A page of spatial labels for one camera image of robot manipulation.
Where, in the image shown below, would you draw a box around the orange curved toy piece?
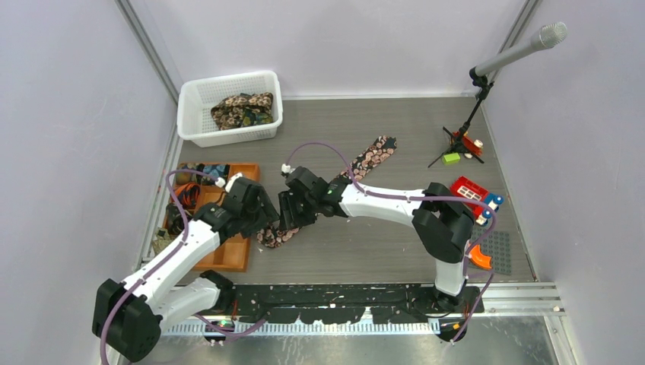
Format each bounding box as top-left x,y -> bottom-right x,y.
469,245 -> 493,270

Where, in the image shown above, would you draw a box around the grey microphone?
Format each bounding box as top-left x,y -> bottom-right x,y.
470,22 -> 568,78

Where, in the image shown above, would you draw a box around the white plastic basket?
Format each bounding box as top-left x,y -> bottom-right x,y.
176,71 -> 283,148

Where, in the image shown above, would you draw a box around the purple cable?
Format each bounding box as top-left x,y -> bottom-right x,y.
284,141 -> 499,344
100,170 -> 268,365

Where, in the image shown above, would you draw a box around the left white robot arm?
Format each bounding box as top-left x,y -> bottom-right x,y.
91,173 -> 279,364

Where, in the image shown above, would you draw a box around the blue floral rolled tie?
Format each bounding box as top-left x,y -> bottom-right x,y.
196,163 -> 230,186

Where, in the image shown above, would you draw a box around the floral ties in basket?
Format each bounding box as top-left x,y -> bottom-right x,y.
211,92 -> 275,130

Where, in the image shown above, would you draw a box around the black pink floral tie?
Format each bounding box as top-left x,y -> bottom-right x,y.
256,135 -> 397,249

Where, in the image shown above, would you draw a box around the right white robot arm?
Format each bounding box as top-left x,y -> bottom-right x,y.
278,164 -> 475,313

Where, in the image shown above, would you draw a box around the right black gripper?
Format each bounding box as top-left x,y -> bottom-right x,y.
278,190 -> 318,232

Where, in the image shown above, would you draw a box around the yellow floral rolled tie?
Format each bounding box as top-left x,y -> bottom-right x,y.
175,163 -> 201,186

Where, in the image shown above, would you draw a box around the red toy piece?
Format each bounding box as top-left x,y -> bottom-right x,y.
450,132 -> 483,157

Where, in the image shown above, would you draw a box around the orange wooden compartment tray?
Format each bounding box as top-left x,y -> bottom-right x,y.
162,162 -> 262,273

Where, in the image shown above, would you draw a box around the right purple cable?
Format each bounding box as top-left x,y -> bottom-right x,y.
284,141 -> 499,344

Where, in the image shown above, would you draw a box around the red toy bus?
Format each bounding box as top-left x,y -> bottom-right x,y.
450,176 -> 505,227

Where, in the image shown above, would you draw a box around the orange striped rolled tie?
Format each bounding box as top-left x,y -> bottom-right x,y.
173,182 -> 201,209

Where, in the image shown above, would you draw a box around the dark patterned rolled tie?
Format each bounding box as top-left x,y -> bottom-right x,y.
165,203 -> 192,236

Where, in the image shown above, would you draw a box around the grey studded baseplate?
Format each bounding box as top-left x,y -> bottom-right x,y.
469,230 -> 512,275

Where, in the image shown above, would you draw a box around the black microphone tripod stand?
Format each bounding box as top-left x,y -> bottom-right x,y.
427,68 -> 494,168

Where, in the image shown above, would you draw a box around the green toy block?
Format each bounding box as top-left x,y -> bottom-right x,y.
441,153 -> 461,166

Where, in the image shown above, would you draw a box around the olive patterned rolled tie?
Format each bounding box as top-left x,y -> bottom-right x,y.
151,228 -> 176,255

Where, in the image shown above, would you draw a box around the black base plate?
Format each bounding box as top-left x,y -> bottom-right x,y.
200,284 -> 485,325

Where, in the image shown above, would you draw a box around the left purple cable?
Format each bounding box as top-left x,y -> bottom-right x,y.
100,170 -> 268,365

